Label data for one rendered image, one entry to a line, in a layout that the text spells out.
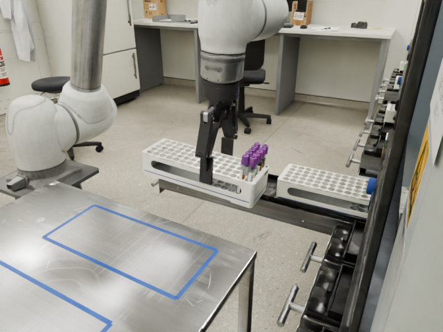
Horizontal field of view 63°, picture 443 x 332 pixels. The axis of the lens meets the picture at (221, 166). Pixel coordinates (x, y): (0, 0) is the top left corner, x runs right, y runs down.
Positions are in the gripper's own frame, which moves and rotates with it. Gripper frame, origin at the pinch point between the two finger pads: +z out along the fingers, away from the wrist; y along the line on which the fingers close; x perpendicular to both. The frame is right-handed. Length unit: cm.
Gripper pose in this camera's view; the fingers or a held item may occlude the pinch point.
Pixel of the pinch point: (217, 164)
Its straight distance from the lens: 84.5
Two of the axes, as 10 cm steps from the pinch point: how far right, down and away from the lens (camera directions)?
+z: -0.5, 8.8, 4.7
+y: -4.4, 4.0, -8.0
